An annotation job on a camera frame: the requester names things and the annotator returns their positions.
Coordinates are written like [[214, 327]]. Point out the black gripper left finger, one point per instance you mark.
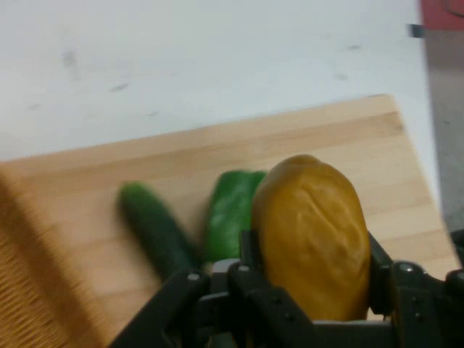
[[253, 290]]

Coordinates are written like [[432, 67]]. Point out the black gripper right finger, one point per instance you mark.
[[417, 308]]

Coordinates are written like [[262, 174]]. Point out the orange-brown potato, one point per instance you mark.
[[311, 235]]

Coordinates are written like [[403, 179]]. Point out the green toy bell pepper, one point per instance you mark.
[[228, 217]]

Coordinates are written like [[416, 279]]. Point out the dark green toy cucumber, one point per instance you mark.
[[156, 224]]

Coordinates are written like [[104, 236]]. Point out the bamboo cutting board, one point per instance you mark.
[[326, 137]]

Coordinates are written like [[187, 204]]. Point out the grey metal table leg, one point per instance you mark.
[[447, 127]]

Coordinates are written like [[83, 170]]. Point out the woven wicker basket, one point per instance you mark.
[[32, 275]]

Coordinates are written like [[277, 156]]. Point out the pink foam floor mat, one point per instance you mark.
[[442, 12]]

